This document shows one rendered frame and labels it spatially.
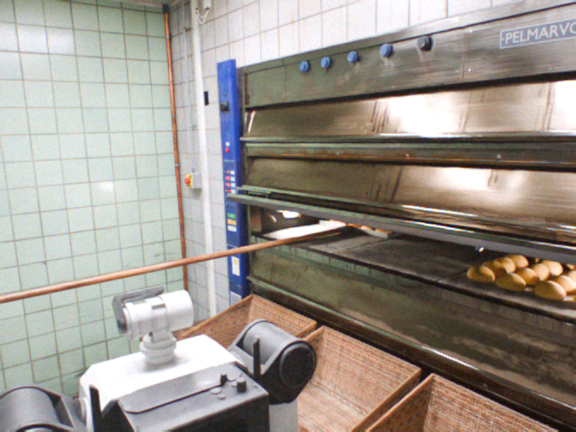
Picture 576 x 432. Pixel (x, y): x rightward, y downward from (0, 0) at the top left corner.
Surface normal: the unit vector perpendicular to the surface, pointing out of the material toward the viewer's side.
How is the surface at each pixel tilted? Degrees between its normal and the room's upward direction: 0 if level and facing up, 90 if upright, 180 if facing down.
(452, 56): 91
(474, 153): 90
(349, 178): 70
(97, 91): 90
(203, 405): 0
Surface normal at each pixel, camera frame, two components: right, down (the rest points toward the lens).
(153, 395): -0.03, -0.98
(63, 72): 0.59, 0.13
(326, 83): -0.80, 0.14
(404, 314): -0.77, -0.21
